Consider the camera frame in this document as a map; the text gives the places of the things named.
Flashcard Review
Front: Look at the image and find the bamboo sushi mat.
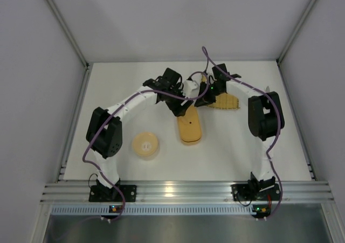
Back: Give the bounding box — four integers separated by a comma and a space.
207, 78, 240, 110

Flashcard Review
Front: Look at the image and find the oblong tan box lid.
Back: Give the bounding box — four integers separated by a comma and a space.
177, 106, 202, 136

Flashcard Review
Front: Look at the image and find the round tan lid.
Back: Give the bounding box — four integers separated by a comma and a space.
132, 132, 159, 150

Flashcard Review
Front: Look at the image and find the oblong tan lunch box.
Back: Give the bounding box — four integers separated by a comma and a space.
180, 134, 202, 146

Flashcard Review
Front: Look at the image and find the round steel container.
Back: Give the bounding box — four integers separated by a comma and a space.
133, 147, 160, 161

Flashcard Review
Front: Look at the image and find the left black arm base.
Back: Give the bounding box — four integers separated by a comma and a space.
88, 184, 137, 203

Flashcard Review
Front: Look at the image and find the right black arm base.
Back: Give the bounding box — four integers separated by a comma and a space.
231, 183, 281, 203

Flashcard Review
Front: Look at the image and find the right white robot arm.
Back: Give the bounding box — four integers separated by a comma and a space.
195, 64, 285, 199

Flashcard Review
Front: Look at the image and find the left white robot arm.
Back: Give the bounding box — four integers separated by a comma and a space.
82, 68, 198, 191

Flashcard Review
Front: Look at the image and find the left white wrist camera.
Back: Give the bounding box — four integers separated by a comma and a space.
183, 80, 199, 98

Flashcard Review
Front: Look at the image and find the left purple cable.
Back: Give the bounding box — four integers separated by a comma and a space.
82, 71, 210, 222

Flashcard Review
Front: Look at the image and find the aluminium mounting rail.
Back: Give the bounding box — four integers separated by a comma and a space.
40, 180, 334, 204

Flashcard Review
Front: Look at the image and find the grey slotted cable duct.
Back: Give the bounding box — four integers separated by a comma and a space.
51, 204, 261, 216

